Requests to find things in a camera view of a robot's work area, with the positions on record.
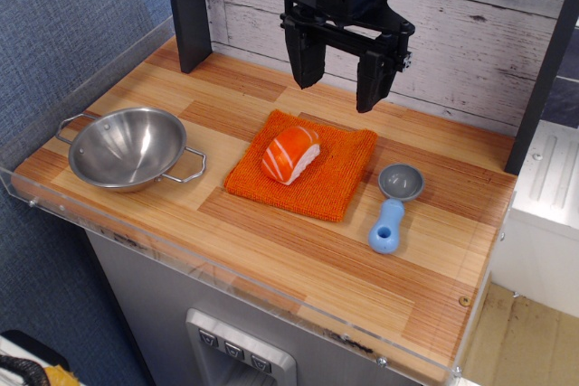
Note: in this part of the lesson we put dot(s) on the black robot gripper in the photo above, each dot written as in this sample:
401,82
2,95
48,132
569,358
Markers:
368,29

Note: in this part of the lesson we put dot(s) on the salmon nigiri sushi toy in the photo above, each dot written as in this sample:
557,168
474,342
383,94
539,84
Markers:
290,153

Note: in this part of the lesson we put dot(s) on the orange knitted cloth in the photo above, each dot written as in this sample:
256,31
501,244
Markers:
325,188

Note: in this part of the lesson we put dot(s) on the blue and grey scoop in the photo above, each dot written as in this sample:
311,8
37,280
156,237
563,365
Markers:
400,183

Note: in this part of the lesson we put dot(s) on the clear acrylic edge guard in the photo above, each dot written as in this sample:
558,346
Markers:
372,300

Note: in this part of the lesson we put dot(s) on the grey toy fridge cabinet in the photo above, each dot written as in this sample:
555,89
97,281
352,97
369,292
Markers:
154,299

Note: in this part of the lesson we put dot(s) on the silver dispenser button panel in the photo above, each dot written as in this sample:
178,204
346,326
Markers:
227,355

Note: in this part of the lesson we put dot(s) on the black and yellow corner object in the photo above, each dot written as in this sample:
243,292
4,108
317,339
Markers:
27,361

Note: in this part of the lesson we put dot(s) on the dark left vertical post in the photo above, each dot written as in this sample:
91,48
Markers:
192,32

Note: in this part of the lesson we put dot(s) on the dark vertical post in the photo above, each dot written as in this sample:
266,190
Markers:
192,32
554,55

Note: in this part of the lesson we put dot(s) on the dark right vertical post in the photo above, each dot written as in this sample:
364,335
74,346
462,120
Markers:
554,55

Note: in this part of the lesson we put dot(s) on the stainless steel bowl with handles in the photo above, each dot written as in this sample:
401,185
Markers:
126,150

